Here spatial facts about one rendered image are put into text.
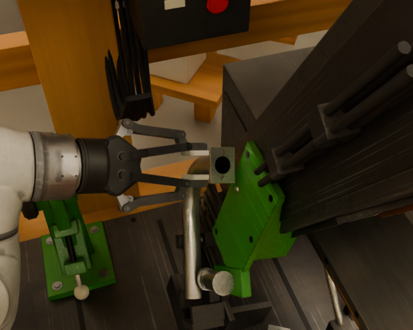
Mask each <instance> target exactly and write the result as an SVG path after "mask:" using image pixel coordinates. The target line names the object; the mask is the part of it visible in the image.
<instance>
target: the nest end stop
mask: <svg viewBox="0 0 413 330"><path fill-rule="evenodd" d="M182 326H183V327H185V328H187V329H189V330H203V329H210V328H213V327H220V326H224V320H218V321H211V322H206V323H200V324H196V325H193V324H191V318H188V319H184V320H182Z"/></svg>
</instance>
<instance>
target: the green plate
mask: <svg viewBox="0 0 413 330"><path fill-rule="evenodd" d="M263 161H265V159H264V157H263V155H262V153H261V152H260V150H259V148H258V146H257V144H256V143H255V141H247V144H246V147H245V149H244V152H243V155H242V157H241V159H240V162H239V165H238V167H237V169H236V172H235V183H231V185H230V186H229V189H228V192H227V194H226V197H225V199H224V202H223V204H222V207H221V209H220V212H219V214H218V217H217V219H216V222H215V224H214V227H213V229H212V233H213V235H214V238H215V240H216V243H217V245H218V248H219V250H220V253H221V255H222V257H223V260H224V263H225V264H226V266H230V267H234V268H241V270H242V272H248V271H249V269H250V267H251V265H252V263H253V261H254V260H260V259H269V258H275V257H284V256H286V255H287V254H288V252H289V250H290V249H291V247H292V245H293V243H294V241H295V240H296V238H297V237H295V238H291V236H292V232H293V231H292V232H288V233H284V234H280V231H279V230H280V226H281V222H279V219H280V215H281V208H282V205H283V202H284V201H285V198H286V196H285V194H284V192H283V191H282V189H281V188H280V186H279V184H278V182H276V183H271V182H269V183H268V184H266V185H264V186H263V187H259V186H258V182H259V180H261V179H262V178H263V177H265V176H266V175H267V174H268V172H266V171H265V170H264V171H263V172H262V173H261V174H260V175H255V174H254V170H255V169H256V168H257V167H258V166H259V165H260V164H261V163H262V162H263ZM235 186H238V188H239V192H238V193H236V192H235V191H234V188H235Z"/></svg>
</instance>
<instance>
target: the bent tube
mask: <svg viewBox="0 0 413 330"><path fill-rule="evenodd" d="M221 150H223V152H224V153H223V154H221V152H220V151H221ZM187 174H209V183H235V147H209V156H201V157H199V158H197V159H196V160H195V161H194V162H193V163H192V164H191V166H190V167H189V170H188V172H187ZM222 176H223V177H224V179H223V180H221V177H222ZM200 192H201V187H191V188H189V189H188V190H187V192H186V195H187V196H186V199H185V200H182V218H183V236H184V272H185V290H186V299H201V298H203V290H202V289H200V288H199V287H198V286H197V284H196V281H195V277H196V274H197V273H198V271H199V270H200V269H202V267H201V233H200V217H199V199H200Z"/></svg>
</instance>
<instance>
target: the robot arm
mask: <svg viewBox="0 0 413 330"><path fill-rule="evenodd" d="M117 125H118V128H117V130H116V132H115V135H114V136H110V137H107V138H77V139H75V138H74V137H73V136H72V135H71V134H54V133H53V132H38V131H32V132H27V131H20V130H15V129H12V128H8V127H6V126H0V330H11V327H12V325H13V323H14V320H15V317H16V313H17V310H18V300H19V293H20V268H21V262H20V244H19V237H18V226H19V219H20V213H21V210H22V204H23V202H29V201H32V202H38V201H46V200H69V199H71V198H72V197H73V196H74V194H75V193H77V194H96V193H107V194H109V195H111V196H114V197H115V198H116V200H117V203H118V210H119V211H121V212H125V213H129V212H131V211H133V210H135V209H136V208H139V207H140V206H148V205H154V204H162V203H166V202H174V201H179V200H185V199H186V196H187V195H186V192H187V190H188V189H189V188H191V187H207V186H208V180H209V174H182V178H181V179H179V178H174V177H165V176H160V175H151V174H143V173H142V171H141V168H140V163H141V160H142V158H145V157H149V156H157V155H165V154H170V153H177V152H182V156H207V155H209V151H207V144H206V143H190V142H188V141H187V140H186V133H185V132H184V131H183V130H175V129H170V128H160V127H155V126H146V125H141V124H137V123H135V122H134V121H132V120H130V119H121V120H118V122H117ZM132 134H138V135H143V136H153V137H158V138H169V139H174V140H175V143H176V144H171V145H163V146H158V147H149V148H144V149H137V148H135V147H134V146H132V145H131V144H130V143H129V142H127V141H126V140H125V139H123V136H131V135H132ZM137 182H143V183H152V184H158V185H168V186H173V187H176V188H175V191H172V192H164V193H159V194H150V195H145V196H136V197H132V196H130V195H126V196H125V195H124V194H123V193H124V192H125V191H127V190H128V189H129V188H131V187H132V186H133V185H134V184H135V183H137Z"/></svg>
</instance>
